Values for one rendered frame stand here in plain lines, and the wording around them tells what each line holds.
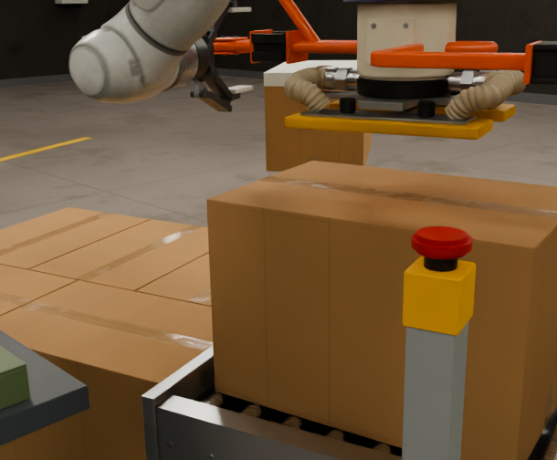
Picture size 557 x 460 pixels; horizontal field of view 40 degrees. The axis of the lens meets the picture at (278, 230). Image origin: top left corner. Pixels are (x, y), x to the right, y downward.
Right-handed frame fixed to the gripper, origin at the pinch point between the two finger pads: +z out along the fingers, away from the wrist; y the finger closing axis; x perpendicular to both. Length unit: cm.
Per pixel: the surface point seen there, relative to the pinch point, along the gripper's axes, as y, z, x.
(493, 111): 11.4, 16.7, 41.1
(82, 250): 67, 56, -93
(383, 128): 12.1, -2.4, 27.6
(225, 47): 0.4, 9.1, -8.9
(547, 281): 36, 0, 55
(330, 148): 50, 159, -53
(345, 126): 12.2, -2.4, 20.8
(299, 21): -4.4, 11.1, 6.0
